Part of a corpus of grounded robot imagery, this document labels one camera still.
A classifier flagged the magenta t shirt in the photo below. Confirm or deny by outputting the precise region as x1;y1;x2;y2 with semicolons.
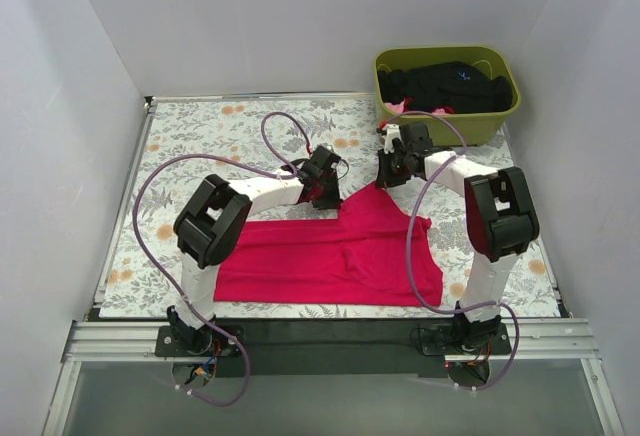
213;184;443;306

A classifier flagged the pink garment in basket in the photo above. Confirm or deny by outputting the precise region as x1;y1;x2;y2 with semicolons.
384;98;451;116

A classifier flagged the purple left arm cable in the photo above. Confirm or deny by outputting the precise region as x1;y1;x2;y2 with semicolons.
133;112;311;407

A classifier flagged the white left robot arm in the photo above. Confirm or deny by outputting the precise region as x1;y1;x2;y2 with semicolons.
167;146;342;356

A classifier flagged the green plastic laundry basket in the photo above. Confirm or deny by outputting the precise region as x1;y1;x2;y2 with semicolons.
373;45;521;146

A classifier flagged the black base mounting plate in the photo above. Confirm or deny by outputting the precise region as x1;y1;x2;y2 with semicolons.
154;318;512;378

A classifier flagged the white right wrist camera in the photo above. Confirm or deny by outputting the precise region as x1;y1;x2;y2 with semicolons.
377;124;402;154

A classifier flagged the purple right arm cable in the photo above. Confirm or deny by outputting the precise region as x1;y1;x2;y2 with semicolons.
377;110;519;393

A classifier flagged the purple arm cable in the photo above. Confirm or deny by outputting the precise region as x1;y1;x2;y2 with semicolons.
377;110;519;393
133;112;311;407

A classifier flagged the black t shirt in basket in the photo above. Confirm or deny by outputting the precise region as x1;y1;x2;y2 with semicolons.
377;61;514;114

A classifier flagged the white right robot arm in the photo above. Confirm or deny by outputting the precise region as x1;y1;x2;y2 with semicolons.
376;122;540;354

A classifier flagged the floral patterned table mat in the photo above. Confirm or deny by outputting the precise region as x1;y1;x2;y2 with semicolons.
96;97;560;319

